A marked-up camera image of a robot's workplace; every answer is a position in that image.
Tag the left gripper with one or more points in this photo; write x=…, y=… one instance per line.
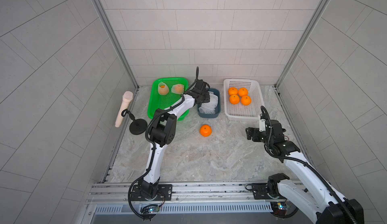
x=206, y=97

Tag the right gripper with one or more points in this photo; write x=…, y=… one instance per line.
x=255, y=132

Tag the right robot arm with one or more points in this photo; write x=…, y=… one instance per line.
x=320, y=201

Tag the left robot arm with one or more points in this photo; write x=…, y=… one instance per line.
x=161, y=131

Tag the dark blue plastic tub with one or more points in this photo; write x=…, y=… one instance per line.
x=218, y=108

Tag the white plastic basket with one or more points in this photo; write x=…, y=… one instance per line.
x=239, y=111

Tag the green plastic basket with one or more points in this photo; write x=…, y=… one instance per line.
x=157, y=101

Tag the right green circuit board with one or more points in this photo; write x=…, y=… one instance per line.
x=280, y=208

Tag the green circuit board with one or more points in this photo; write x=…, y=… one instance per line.
x=150, y=209
x=280, y=208

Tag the beige microphone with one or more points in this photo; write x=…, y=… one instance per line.
x=126, y=100

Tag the left green circuit board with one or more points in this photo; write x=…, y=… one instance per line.
x=150, y=209

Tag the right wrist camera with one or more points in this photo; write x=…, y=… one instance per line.
x=262, y=125

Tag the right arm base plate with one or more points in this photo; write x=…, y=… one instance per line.
x=264, y=191

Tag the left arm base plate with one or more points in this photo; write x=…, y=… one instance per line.
x=163, y=192

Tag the aluminium rail frame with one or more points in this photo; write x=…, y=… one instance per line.
x=228, y=197

